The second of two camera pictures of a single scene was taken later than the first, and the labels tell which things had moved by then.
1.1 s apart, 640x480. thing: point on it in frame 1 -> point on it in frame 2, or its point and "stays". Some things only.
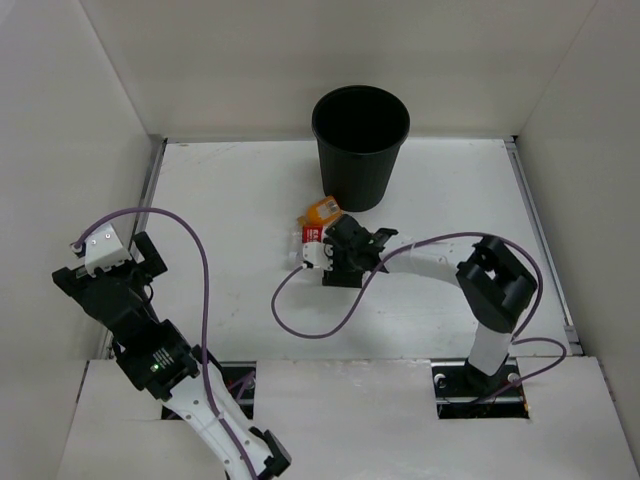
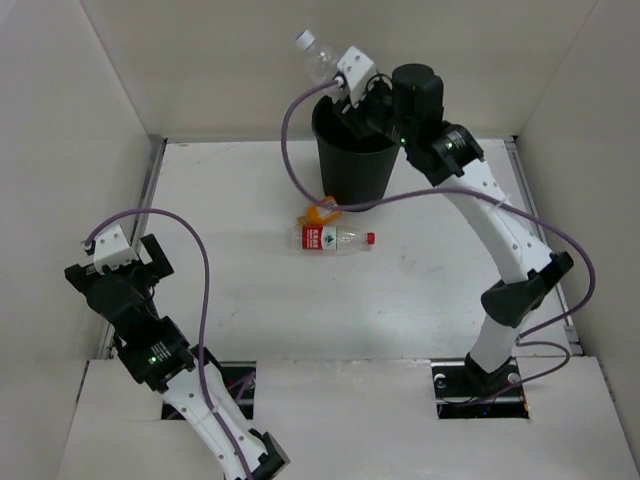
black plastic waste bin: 359,131 stays
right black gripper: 337,277 -> 350,119
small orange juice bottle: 321,213 stays
